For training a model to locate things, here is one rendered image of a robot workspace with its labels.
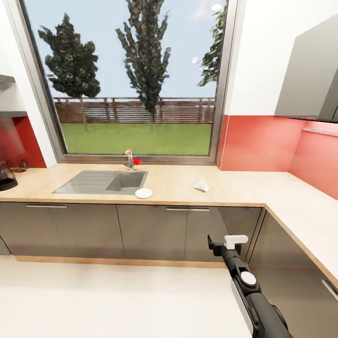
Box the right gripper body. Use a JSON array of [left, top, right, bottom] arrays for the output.
[[212, 243, 241, 265]]

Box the saucer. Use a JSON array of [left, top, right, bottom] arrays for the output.
[[135, 188, 153, 198]]

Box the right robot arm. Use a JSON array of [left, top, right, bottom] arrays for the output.
[[207, 234, 293, 338]]

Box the paper coffee filter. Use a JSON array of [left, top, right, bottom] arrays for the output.
[[193, 180, 209, 192]]

